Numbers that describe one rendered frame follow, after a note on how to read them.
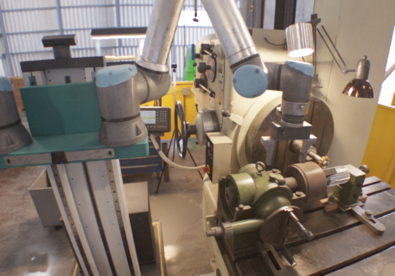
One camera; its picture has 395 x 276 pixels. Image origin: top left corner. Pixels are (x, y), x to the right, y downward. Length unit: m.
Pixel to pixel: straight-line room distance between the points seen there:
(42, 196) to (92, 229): 1.25
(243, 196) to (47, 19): 15.16
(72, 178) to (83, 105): 0.43
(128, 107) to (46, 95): 0.37
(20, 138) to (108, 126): 0.35
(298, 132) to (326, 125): 0.65
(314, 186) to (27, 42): 15.77
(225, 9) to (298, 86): 0.31
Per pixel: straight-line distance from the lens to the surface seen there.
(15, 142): 0.97
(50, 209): 2.67
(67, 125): 1.01
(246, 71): 0.57
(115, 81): 0.76
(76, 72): 1.04
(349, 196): 1.37
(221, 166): 1.14
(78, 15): 14.97
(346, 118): 1.68
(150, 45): 0.87
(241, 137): 1.19
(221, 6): 0.61
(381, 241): 1.32
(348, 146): 1.82
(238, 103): 1.15
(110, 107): 0.79
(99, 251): 1.57
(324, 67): 1.43
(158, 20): 0.86
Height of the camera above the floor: 1.80
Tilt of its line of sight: 20 degrees down
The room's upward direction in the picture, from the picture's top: straight up
